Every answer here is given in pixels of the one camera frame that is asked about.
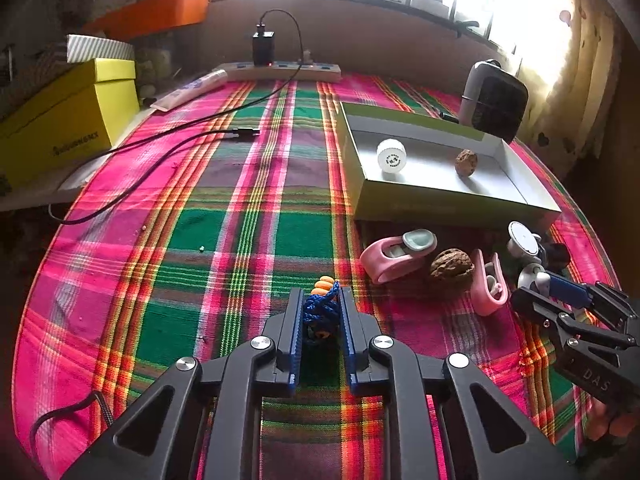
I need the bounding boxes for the grey space heater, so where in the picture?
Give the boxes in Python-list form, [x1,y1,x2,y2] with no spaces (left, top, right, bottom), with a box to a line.
[460,60,530,143]

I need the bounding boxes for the orange tray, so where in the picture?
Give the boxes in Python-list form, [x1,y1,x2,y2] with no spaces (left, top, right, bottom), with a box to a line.
[82,0,210,41]

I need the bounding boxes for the shallow cardboard box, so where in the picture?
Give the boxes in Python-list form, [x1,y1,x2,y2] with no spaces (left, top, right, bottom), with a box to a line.
[339,101,563,233]

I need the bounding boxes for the plaid blanket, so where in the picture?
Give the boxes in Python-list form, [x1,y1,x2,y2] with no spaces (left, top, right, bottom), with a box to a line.
[12,72,621,480]

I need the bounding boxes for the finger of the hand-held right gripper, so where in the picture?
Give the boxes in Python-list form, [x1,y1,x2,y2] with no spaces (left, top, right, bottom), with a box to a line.
[542,272,640,333]
[510,286,638,356]

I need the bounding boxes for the striped box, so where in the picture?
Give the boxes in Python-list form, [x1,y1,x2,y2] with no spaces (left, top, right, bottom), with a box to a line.
[66,34,136,63]

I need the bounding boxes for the white cream tube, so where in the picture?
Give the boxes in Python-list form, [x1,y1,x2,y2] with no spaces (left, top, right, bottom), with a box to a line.
[150,70,228,111]

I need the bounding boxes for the white side table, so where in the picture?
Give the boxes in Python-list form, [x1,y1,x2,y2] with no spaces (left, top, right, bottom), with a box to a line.
[0,165,96,212]

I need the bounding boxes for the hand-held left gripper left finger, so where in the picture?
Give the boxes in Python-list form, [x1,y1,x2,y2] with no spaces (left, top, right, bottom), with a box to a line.
[60,289,307,480]

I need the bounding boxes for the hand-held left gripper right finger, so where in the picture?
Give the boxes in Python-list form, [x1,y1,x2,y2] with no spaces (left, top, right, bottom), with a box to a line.
[341,287,581,480]

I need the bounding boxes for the yellow cardboard box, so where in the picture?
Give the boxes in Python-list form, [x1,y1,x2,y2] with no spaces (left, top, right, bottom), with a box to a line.
[0,58,140,196]

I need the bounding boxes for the walnut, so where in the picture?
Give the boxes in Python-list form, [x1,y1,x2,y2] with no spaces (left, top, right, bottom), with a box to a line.
[454,149,479,177]
[430,248,475,292]

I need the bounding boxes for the black charging cable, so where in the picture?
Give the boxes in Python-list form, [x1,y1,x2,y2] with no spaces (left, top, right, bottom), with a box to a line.
[47,9,311,226]

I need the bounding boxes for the blue paracord keychain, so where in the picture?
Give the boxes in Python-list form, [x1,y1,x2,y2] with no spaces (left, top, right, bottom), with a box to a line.
[300,275,343,348]

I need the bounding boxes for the white power strip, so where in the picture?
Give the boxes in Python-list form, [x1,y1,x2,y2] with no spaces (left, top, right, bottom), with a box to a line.
[214,61,342,83]

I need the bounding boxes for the patterned curtain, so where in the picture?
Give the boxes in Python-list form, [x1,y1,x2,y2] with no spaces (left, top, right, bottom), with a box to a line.
[520,0,640,181]

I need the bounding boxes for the person's right hand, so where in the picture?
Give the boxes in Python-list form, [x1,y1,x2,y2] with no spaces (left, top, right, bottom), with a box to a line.
[587,395,640,443]

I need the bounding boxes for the black charger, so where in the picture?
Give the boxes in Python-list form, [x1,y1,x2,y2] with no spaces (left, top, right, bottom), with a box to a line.
[251,22,277,67]

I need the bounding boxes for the black braided cable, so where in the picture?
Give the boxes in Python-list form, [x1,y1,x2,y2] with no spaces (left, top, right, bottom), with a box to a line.
[30,392,116,461]

